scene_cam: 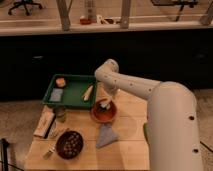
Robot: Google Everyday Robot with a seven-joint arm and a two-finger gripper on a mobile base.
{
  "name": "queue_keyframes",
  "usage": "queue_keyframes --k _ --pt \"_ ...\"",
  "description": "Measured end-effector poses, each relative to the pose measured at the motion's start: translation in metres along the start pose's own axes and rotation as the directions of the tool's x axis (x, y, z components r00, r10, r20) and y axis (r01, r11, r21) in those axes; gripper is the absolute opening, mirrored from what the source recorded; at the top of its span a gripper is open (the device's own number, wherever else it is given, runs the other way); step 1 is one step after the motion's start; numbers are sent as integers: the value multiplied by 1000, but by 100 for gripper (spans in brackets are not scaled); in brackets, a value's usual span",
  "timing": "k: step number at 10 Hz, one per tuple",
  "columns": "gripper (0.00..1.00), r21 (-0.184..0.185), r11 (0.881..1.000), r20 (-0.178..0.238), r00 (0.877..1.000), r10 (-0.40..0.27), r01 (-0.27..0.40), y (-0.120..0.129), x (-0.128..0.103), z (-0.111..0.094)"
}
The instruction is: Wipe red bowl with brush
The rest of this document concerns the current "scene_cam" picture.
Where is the white brush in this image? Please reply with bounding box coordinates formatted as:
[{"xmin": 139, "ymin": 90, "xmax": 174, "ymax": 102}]
[{"xmin": 99, "ymin": 100, "xmax": 111, "ymax": 110}]

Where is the red bowl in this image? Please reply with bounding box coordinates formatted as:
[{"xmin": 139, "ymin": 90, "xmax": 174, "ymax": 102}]
[{"xmin": 90, "ymin": 98, "xmax": 117, "ymax": 123}]

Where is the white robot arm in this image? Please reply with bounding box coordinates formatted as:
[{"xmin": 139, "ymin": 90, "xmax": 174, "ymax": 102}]
[{"xmin": 94, "ymin": 59, "xmax": 204, "ymax": 171}]

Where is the dark patterned bowl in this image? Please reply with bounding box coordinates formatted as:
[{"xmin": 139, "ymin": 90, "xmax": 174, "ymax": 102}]
[{"xmin": 55, "ymin": 131, "xmax": 84, "ymax": 159}]

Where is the yellow corn cob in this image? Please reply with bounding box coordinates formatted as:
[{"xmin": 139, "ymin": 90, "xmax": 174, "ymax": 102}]
[{"xmin": 83, "ymin": 85, "xmax": 94, "ymax": 101}]

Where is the green plastic tray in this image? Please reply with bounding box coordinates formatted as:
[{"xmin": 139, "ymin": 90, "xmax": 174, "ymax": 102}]
[{"xmin": 43, "ymin": 74, "xmax": 97, "ymax": 110}]

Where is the orange sponge block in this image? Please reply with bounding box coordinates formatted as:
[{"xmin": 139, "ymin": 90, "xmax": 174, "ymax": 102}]
[{"xmin": 55, "ymin": 78, "xmax": 66, "ymax": 88}]

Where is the grey folded cloth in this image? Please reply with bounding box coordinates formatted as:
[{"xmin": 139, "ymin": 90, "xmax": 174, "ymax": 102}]
[{"xmin": 96, "ymin": 124, "xmax": 119, "ymax": 148}]

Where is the grey sponge pad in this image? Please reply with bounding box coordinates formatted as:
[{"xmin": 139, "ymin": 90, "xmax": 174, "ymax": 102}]
[{"xmin": 50, "ymin": 88, "xmax": 63, "ymax": 102}]

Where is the green glass cup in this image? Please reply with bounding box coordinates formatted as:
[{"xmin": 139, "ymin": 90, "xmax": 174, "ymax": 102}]
[{"xmin": 54, "ymin": 107, "xmax": 66, "ymax": 122}]

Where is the green chili pepper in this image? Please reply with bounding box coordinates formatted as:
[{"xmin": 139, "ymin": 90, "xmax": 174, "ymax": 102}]
[{"xmin": 143, "ymin": 123, "xmax": 148, "ymax": 142}]

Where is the white flat box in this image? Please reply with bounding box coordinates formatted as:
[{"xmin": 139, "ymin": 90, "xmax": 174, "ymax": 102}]
[{"xmin": 33, "ymin": 107, "xmax": 55, "ymax": 138}]

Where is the red object on shelf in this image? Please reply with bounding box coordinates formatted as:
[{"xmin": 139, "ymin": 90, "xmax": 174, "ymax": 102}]
[{"xmin": 80, "ymin": 18, "xmax": 92, "ymax": 25}]

